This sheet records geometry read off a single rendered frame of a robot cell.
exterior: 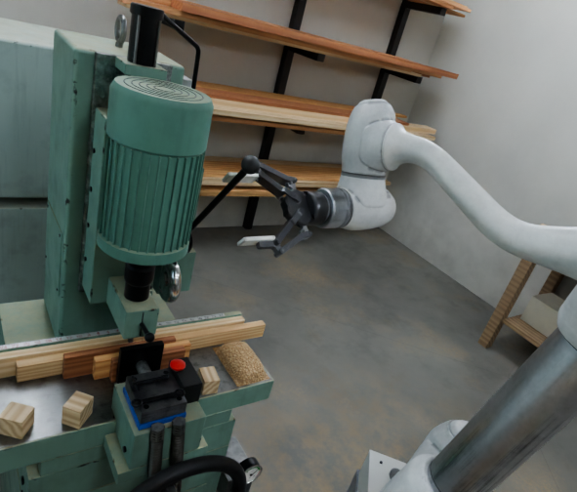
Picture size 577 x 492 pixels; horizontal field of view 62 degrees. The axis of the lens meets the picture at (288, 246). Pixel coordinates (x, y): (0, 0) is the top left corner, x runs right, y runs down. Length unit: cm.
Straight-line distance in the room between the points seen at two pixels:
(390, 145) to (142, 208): 52
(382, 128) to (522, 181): 310
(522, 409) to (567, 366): 10
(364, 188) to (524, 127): 314
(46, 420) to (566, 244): 98
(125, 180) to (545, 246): 74
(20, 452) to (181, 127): 63
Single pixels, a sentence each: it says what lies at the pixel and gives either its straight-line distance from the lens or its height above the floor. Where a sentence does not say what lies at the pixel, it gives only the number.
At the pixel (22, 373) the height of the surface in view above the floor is 92.
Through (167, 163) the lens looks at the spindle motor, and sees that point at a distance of 84.
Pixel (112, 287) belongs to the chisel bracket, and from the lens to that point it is 110.
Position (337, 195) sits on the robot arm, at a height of 136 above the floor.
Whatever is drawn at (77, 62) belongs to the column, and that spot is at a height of 149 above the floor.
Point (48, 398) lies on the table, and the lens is 108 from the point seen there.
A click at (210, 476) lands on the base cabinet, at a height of 61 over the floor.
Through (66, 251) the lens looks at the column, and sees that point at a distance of 118.
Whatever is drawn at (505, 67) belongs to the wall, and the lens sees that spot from 431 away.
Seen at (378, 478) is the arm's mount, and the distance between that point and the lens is 137.
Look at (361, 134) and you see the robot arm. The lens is 106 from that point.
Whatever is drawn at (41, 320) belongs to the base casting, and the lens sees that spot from 144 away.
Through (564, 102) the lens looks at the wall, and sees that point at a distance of 403.
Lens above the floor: 167
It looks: 25 degrees down
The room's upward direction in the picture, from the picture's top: 16 degrees clockwise
